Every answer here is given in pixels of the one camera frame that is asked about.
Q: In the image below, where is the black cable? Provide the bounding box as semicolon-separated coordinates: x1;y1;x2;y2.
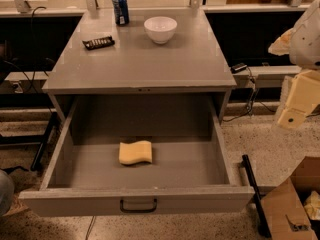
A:
222;67;278;123
3;5;58;115

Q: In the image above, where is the yellow wavy sponge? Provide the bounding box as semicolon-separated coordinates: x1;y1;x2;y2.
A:
119;140;152;165

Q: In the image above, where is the black left table leg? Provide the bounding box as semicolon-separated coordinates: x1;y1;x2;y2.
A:
30;112;57;171

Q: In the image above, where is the brown cardboard box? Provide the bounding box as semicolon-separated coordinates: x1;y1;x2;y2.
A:
262;157;320;240

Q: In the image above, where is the black drawer handle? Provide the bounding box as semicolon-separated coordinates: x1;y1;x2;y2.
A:
119;198;158;214

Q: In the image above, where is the white ceramic bowl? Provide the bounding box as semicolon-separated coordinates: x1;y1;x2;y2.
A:
144;16;177;44

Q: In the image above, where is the open grey top drawer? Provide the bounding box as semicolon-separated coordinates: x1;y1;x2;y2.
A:
20;94;254;216

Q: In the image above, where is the black snack bar packet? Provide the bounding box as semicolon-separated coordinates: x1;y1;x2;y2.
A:
83;36;115;50

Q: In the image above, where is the black metal floor leg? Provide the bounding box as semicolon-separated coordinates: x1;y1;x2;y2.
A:
242;154;271;238

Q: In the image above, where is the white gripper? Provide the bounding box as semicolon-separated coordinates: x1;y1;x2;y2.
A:
268;0;320;130

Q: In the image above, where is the black cable on right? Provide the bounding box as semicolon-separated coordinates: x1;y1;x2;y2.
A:
222;67;278;123

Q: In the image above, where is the grey cabinet counter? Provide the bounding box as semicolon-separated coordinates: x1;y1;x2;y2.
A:
43;7;236;118

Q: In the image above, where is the black cable on left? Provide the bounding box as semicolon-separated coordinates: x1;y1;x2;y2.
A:
3;5;58;115

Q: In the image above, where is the blue soda can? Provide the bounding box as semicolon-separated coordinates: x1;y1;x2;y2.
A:
112;0;129;26

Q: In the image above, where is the small black device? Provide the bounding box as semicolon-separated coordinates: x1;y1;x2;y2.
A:
230;63;247;74

